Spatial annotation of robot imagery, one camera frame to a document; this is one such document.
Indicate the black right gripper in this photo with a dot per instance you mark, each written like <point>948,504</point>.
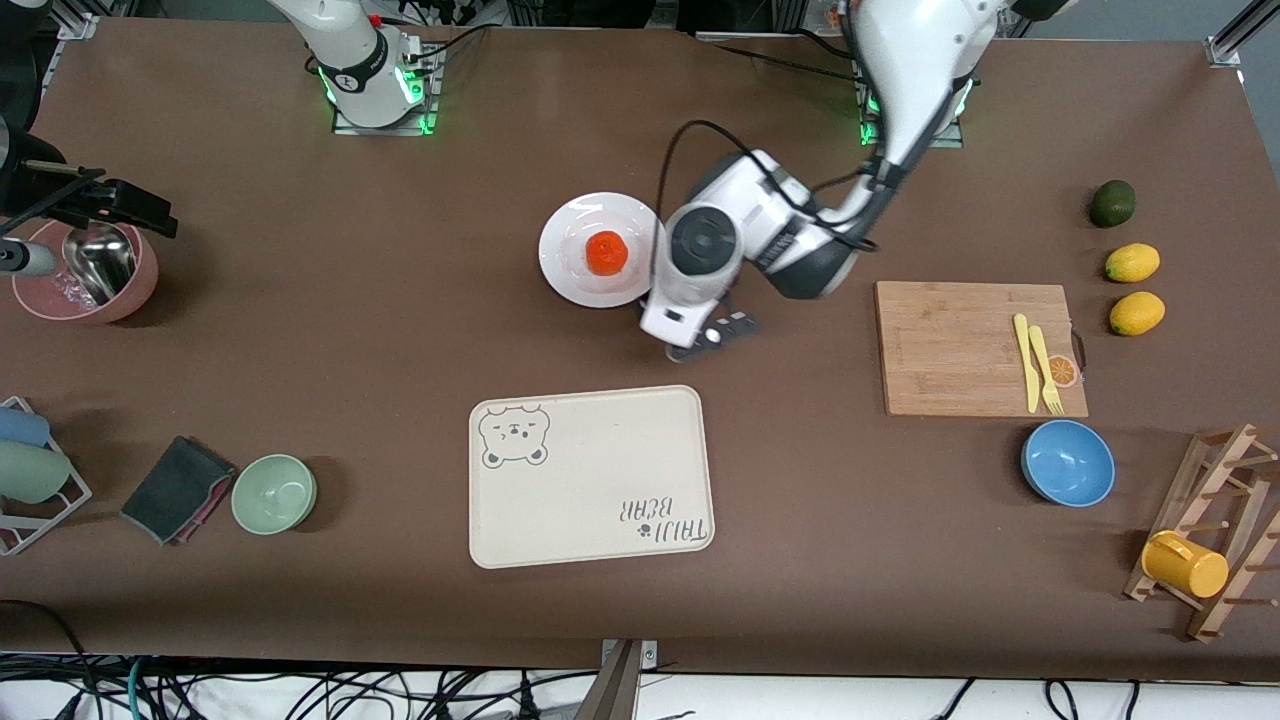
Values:
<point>88,199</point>

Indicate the white round plate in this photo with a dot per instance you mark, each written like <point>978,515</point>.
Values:
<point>575,270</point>

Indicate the orange fruit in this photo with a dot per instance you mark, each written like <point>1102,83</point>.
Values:
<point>606,253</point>

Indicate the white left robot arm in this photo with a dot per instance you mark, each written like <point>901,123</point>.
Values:
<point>910,70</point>

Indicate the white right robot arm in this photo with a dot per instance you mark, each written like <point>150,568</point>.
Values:
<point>350,50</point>

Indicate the metal ladle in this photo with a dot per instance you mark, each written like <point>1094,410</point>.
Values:
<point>102,262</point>

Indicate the pink bowl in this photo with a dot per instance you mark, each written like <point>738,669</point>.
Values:
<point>40,295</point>

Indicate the light blue cup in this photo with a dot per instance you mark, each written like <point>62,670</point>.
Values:
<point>20,427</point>

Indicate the dark grey folded cloth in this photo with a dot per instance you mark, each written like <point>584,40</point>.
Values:
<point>175,490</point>

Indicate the pale green cup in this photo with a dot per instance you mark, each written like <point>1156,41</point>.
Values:
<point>30,472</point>

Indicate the pale green bowl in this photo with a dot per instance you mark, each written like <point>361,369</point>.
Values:
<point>273,494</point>

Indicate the cream tray with bear print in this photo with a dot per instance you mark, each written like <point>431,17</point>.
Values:
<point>590,480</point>

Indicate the bamboo cutting board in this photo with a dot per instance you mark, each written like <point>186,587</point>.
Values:
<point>940,350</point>

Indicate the yellow plastic knife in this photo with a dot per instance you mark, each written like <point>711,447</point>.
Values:
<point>1028,380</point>

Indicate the yellow plastic fork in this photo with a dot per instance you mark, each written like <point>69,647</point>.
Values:
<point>1048,385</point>

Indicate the orange slice coaster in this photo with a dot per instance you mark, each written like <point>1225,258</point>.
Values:
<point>1066,372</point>

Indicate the blue bowl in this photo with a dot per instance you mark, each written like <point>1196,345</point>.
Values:
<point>1068,462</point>

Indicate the dark green avocado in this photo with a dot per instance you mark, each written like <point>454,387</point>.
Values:
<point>1112,204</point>

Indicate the yellow lemon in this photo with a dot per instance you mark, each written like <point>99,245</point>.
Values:
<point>1132,263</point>
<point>1136,314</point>

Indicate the yellow mug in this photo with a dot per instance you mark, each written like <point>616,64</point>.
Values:
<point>1185,566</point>

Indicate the wooden peg rack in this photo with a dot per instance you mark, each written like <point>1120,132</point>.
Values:
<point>1240,570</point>

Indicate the aluminium frame profile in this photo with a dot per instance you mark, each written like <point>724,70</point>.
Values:
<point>1235,40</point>
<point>78,25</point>

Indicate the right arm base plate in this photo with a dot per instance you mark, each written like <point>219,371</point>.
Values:
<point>425,110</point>

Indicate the aluminium mount bracket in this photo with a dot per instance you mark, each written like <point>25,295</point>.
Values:
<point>625,665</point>

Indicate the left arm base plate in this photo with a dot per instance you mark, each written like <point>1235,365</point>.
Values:
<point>950,142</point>

